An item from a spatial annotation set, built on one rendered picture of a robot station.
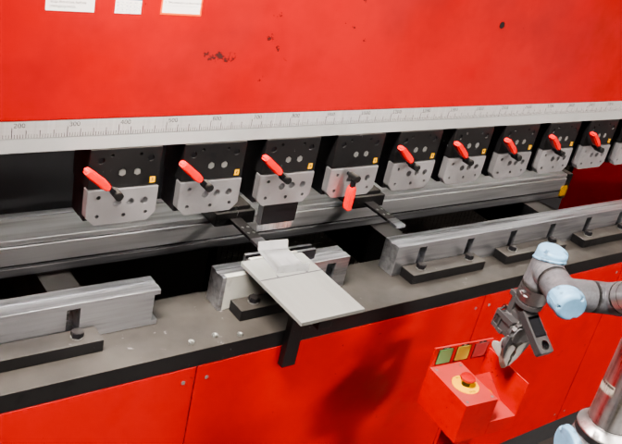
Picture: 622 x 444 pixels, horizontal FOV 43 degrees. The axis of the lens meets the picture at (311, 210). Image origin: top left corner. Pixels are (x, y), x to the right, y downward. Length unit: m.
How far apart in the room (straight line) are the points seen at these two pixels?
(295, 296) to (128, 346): 0.39
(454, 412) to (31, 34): 1.32
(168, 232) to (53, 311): 0.46
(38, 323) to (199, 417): 0.46
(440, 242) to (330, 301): 0.60
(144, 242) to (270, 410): 0.53
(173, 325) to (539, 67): 1.20
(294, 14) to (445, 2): 0.42
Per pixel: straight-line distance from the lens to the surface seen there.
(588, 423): 1.71
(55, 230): 1.97
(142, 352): 1.78
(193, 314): 1.92
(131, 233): 2.03
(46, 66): 1.47
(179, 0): 1.53
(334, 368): 2.13
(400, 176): 2.06
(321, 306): 1.81
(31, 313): 1.72
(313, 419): 2.22
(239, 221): 2.08
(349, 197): 1.92
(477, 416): 2.09
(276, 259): 1.94
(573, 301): 1.86
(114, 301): 1.78
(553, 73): 2.35
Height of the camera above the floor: 1.95
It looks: 25 degrees down
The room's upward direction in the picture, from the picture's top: 13 degrees clockwise
